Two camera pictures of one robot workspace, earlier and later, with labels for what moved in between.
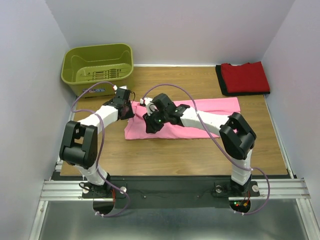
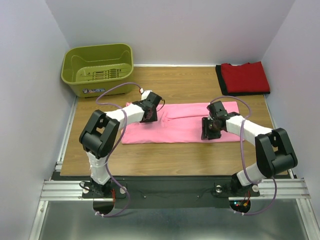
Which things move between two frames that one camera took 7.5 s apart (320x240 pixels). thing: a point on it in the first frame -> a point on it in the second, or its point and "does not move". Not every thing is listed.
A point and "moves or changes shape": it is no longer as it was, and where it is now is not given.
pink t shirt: [136, 129] moves or changes shape
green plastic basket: [82, 66] does not move
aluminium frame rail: [291, 188] does not move
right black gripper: [152, 124] -> [207, 129]
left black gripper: [127, 111] -> [148, 115]
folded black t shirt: [222, 86] does not move
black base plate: [172, 192] does not move
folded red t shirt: [250, 77] does not move
